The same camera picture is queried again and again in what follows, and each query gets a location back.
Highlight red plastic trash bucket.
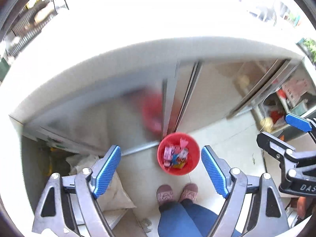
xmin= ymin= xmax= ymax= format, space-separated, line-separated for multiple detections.
xmin=157 ymin=133 xmax=201 ymax=176

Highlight right pink slipper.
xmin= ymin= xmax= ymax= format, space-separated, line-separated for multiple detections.
xmin=179 ymin=183 xmax=199 ymax=202

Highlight black wire rack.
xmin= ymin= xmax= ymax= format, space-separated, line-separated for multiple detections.
xmin=5 ymin=0 xmax=69 ymax=57

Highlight green leafy vegetables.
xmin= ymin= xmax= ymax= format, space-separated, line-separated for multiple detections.
xmin=297 ymin=39 xmax=316 ymax=64

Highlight person right hand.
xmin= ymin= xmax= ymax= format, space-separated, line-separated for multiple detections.
xmin=297 ymin=197 xmax=315 ymax=219

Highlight pink transparent plastic wrapper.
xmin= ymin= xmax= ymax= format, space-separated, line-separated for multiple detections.
xmin=178 ymin=138 xmax=189 ymax=159

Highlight person legs blue jeans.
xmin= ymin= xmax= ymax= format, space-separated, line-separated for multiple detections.
xmin=157 ymin=199 xmax=243 ymax=237

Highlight pink slipper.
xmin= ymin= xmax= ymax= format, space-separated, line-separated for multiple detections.
xmin=179 ymin=183 xmax=199 ymax=202
xmin=156 ymin=185 xmax=174 ymax=206

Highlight white plastic sack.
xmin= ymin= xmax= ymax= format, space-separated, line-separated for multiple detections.
xmin=66 ymin=154 xmax=136 ymax=212

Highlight left pink slipper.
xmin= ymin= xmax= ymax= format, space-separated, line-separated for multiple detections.
xmin=156 ymin=185 xmax=174 ymax=206

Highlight cream yellow bag on shelf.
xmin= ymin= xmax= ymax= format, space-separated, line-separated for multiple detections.
xmin=260 ymin=117 xmax=274 ymax=130

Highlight pink printed box on shelf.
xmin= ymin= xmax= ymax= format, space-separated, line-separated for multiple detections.
xmin=282 ymin=77 xmax=311 ymax=107

